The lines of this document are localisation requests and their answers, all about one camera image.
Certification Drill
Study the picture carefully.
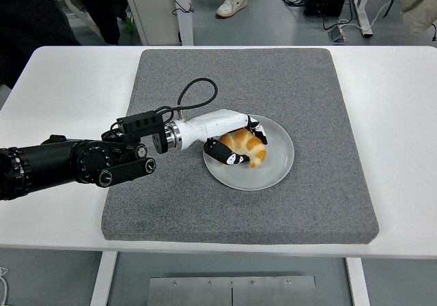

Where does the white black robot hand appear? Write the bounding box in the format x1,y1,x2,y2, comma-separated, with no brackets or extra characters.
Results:
177,109,268,167

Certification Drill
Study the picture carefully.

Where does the golden croissant bread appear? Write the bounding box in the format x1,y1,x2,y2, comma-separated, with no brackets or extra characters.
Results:
218,128,267,169

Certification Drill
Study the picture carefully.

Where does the round grey plate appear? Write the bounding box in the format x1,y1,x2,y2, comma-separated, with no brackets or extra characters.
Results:
203,113,296,191

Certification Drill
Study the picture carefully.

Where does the grey metal plate with screws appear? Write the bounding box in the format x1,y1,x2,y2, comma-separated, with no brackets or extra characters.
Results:
147,275,318,306

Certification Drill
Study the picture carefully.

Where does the grey felt mat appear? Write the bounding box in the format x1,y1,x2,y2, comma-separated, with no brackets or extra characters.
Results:
101,48,380,245

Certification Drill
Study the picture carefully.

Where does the person's white sneaker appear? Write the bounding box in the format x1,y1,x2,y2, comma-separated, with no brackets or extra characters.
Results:
215,0,247,19

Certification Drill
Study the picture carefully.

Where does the white cabinet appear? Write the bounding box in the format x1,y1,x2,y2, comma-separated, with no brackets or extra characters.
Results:
121,0,195,46

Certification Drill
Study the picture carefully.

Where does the grey power adapter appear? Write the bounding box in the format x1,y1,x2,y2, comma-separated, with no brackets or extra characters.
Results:
327,25,349,43

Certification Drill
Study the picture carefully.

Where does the black jacket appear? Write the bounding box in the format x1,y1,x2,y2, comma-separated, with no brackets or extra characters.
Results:
74,0,124,46

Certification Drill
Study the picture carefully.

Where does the white chair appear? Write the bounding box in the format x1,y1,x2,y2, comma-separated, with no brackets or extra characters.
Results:
64,0,103,40

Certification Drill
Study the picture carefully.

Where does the white desk leg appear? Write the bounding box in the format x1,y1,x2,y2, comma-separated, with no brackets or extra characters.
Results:
350,0,373,39

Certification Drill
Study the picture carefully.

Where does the white table leg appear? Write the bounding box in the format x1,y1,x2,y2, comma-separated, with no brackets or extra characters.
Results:
344,257,371,306
89,251,119,306

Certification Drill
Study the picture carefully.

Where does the person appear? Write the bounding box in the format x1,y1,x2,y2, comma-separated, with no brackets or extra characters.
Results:
0,0,82,90

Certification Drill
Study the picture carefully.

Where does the thin black cable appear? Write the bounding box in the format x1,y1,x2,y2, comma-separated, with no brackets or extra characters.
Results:
171,0,195,15

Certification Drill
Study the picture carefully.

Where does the white floor cable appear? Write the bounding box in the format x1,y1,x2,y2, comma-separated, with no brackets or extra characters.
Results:
336,0,397,33

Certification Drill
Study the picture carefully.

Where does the thin white cable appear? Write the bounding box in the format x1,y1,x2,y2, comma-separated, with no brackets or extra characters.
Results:
0,266,10,304

